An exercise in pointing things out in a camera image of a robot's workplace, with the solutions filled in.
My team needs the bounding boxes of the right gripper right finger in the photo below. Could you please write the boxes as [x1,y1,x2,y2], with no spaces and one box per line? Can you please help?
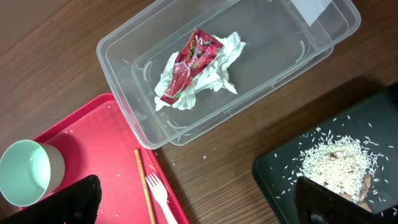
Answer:
[294,177,386,224]

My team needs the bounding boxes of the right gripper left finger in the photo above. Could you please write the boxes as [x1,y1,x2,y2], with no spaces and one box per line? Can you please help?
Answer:
[1,175,102,224]

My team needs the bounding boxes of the rice and peanut scraps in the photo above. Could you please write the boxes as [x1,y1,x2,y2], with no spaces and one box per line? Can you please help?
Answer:
[270,114,398,218]

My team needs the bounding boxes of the white tissue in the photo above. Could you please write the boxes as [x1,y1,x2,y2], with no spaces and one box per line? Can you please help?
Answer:
[154,32,246,111]

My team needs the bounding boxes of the red snack wrapper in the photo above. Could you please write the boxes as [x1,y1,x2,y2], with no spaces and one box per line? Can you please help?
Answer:
[160,29,223,105]

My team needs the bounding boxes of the clear plastic waste bin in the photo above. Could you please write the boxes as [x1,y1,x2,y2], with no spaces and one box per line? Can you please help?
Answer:
[96,0,361,149]

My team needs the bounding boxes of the small green bowl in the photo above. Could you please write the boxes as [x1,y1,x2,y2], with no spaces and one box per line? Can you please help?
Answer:
[1,139,65,207]

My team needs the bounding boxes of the red plastic serving tray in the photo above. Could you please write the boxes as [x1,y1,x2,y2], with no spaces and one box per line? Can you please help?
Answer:
[35,93,188,223]

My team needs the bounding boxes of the wooden chopstick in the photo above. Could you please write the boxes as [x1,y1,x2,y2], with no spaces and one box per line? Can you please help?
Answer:
[134,149,156,224]

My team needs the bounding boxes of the white plastic fork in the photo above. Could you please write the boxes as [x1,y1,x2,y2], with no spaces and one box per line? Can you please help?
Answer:
[145,173,177,224]

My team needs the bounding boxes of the black plastic tray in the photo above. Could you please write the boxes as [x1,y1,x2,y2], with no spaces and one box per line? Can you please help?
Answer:
[251,85,398,224]

